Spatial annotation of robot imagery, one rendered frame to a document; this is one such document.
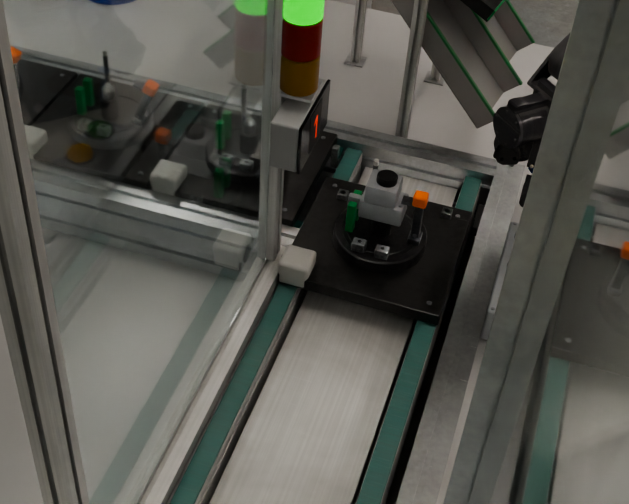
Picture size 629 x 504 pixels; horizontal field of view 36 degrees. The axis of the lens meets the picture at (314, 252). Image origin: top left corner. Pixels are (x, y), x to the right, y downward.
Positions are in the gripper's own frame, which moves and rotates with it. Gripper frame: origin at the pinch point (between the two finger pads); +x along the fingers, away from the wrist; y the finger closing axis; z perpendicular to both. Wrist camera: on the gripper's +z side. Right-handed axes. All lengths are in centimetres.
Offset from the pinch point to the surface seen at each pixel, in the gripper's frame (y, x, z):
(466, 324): 20.7, 9.5, 6.0
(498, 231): 0.1, 8.9, 5.0
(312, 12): 19.0, -33.2, 31.4
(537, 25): -243, 107, 13
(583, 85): 83, -70, 2
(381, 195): 12.2, -2.8, 21.8
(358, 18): -54, 9, 43
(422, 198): 10.8, -2.8, 16.2
